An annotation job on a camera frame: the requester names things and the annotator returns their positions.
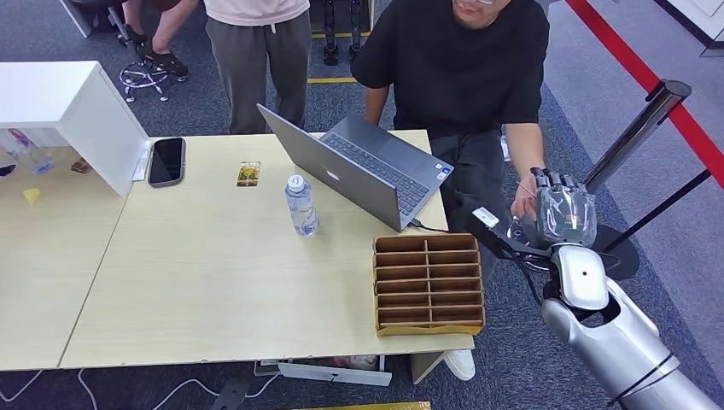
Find clear plastic water bottle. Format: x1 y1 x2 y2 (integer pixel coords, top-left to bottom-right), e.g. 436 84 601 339
284 173 320 237

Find standing person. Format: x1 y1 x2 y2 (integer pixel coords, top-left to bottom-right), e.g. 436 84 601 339
202 0 314 136

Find seated person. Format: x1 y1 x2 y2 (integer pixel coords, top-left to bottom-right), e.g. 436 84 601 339
121 0 201 79

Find dark metal stanchion post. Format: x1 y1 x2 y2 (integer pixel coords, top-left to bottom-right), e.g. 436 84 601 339
582 79 693 196

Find clear plastic cup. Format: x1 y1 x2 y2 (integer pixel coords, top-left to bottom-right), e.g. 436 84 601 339
0 128 31 161

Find transparent plastic hand cover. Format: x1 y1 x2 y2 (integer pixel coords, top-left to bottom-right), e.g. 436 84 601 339
534 185 599 249

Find white floor cable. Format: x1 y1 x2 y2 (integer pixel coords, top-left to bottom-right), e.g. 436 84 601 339
0 368 44 405
76 367 284 410

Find black smartphone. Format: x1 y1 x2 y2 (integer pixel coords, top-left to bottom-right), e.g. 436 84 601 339
147 137 187 189

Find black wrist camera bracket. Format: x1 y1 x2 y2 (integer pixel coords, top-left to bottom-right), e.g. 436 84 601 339
464 209 553 267

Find black humanoid robot legs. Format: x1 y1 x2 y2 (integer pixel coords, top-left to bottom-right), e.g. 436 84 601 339
322 0 365 67

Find person's left hand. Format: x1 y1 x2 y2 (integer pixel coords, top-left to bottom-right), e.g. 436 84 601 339
510 175 539 221

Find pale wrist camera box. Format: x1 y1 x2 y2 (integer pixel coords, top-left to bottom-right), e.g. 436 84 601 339
472 207 501 229

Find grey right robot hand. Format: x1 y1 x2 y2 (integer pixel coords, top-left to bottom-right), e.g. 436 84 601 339
528 167 598 250

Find round black stanchion base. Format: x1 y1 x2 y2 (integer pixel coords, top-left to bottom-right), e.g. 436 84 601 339
590 224 641 283

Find wooden slotted card organizer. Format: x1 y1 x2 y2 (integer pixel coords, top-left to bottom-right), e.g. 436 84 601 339
371 232 487 339

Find small clear glass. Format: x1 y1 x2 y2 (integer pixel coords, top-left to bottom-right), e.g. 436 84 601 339
31 149 55 176

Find grey laptop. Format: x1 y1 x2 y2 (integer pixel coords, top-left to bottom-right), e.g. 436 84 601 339
255 103 455 234

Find black laptop cable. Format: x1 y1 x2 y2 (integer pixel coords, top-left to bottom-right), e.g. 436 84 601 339
408 217 452 235

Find white under-desk tray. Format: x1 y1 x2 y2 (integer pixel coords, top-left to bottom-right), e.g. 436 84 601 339
254 354 393 388

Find yellow photo card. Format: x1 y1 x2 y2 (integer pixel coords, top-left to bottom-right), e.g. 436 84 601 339
236 161 262 189

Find white desk cabinet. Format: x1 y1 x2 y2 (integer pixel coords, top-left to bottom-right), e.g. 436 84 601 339
0 60 152 198

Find office chair with chrome base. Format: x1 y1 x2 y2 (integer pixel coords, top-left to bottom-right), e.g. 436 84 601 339
67 0 188 103

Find red barrier belt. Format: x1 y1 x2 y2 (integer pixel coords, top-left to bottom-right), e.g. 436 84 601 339
564 0 724 190

